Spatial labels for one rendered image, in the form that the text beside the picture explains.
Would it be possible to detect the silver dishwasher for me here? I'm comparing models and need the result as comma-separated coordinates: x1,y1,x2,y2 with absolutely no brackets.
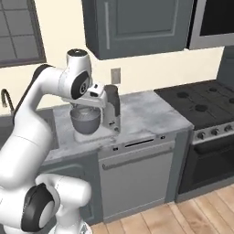
97,133,176,223

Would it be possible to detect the grey wall cupboard door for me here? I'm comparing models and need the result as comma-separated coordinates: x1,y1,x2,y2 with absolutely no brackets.
81,0,195,60

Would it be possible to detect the black gas hob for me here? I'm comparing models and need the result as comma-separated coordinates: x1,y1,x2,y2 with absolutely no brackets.
154,79,234,131

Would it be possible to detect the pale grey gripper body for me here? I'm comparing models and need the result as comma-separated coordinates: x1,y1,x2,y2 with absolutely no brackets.
61,92,109,110

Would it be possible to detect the grey wall socket plate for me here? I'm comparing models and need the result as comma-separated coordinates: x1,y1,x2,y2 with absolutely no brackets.
111,67,122,85

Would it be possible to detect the dark framed window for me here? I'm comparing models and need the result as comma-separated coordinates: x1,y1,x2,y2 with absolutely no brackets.
0,0,48,69

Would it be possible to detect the grey base cupboard door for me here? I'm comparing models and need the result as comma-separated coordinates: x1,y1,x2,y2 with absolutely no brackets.
38,151,104,227

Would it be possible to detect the silver microwave oven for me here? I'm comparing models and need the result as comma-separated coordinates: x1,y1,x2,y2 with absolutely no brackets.
186,0,234,51

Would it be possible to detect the black and silver oven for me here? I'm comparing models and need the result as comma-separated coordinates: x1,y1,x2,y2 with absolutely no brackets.
175,121,234,204

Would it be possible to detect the silver dishwasher handle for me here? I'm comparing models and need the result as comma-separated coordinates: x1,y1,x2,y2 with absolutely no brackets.
101,148,175,171

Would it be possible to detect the dark curved tap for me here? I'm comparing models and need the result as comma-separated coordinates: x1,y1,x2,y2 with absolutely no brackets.
0,88,16,115

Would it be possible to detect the grey stand mixer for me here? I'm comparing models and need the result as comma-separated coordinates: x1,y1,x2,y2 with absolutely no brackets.
69,84,122,144

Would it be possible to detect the silver cupboard door handle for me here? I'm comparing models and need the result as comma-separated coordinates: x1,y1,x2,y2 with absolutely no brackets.
104,2,111,50

